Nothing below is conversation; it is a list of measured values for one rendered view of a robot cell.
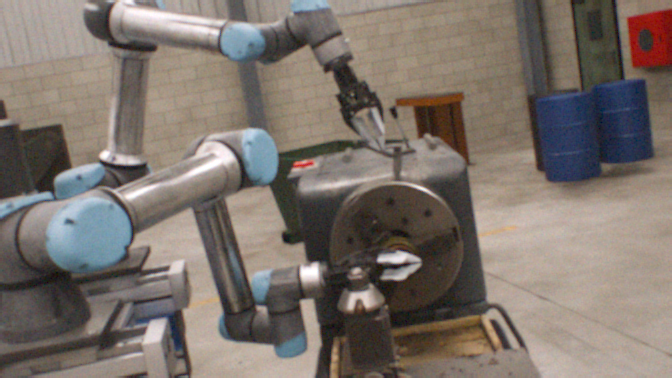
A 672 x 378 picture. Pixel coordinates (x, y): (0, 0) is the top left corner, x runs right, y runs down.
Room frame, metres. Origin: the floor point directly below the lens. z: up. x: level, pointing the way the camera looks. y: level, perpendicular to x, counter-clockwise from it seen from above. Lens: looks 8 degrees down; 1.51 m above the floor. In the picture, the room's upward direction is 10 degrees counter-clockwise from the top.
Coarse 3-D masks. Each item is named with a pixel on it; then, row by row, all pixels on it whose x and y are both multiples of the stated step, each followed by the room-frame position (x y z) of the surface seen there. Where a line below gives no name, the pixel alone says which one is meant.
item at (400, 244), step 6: (390, 240) 1.65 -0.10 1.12; (396, 240) 1.64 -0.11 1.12; (402, 240) 1.64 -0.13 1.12; (408, 240) 1.64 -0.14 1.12; (384, 246) 1.64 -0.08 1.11; (390, 246) 1.62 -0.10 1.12; (396, 246) 1.60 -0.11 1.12; (402, 246) 1.60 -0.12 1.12; (408, 246) 1.61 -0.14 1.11; (414, 246) 1.64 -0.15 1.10; (408, 252) 1.59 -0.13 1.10; (414, 252) 1.61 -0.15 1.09; (378, 264) 1.65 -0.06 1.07; (402, 264) 1.67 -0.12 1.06; (408, 276) 1.59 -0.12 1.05
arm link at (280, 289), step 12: (264, 276) 1.56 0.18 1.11; (276, 276) 1.56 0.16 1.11; (288, 276) 1.55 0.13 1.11; (300, 276) 1.55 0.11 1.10; (252, 288) 1.55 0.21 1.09; (264, 288) 1.55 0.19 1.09; (276, 288) 1.54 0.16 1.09; (288, 288) 1.54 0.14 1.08; (300, 288) 1.54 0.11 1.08; (264, 300) 1.55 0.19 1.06; (276, 300) 1.54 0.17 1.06; (288, 300) 1.55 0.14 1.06
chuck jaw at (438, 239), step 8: (432, 232) 1.72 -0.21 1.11; (440, 232) 1.71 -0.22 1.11; (448, 232) 1.69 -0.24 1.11; (456, 232) 1.72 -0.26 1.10; (416, 240) 1.69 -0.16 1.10; (424, 240) 1.67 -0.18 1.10; (432, 240) 1.67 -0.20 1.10; (440, 240) 1.69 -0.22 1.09; (448, 240) 1.69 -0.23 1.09; (456, 240) 1.72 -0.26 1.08; (416, 248) 1.65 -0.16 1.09; (424, 248) 1.66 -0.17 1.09; (432, 248) 1.67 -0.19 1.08; (440, 248) 1.69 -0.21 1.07; (448, 248) 1.68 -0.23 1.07; (424, 256) 1.65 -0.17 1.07
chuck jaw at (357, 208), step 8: (360, 200) 1.74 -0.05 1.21; (352, 208) 1.74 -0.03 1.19; (360, 208) 1.69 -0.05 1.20; (352, 216) 1.70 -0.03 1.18; (360, 216) 1.70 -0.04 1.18; (368, 216) 1.69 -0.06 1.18; (360, 224) 1.69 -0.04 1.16; (368, 224) 1.69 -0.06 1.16; (376, 224) 1.67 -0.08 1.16; (368, 232) 1.67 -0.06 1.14; (376, 232) 1.67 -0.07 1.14; (384, 232) 1.66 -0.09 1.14; (376, 240) 1.66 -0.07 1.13; (384, 240) 1.65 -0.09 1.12
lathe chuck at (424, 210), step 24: (360, 192) 1.75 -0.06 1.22; (384, 192) 1.73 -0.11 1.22; (408, 192) 1.73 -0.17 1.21; (432, 192) 1.74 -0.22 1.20; (336, 216) 1.81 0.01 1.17; (384, 216) 1.73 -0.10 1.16; (408, 216) 1.73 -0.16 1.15; (432, 216) 1.73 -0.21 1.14; (336, 240) 1.74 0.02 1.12; (360, 240) 1.74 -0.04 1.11; (432, 264) 1.73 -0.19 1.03; (456, 264) 1.72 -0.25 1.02; (408, 288) 1.73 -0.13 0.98; (432, 288) 1.73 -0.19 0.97
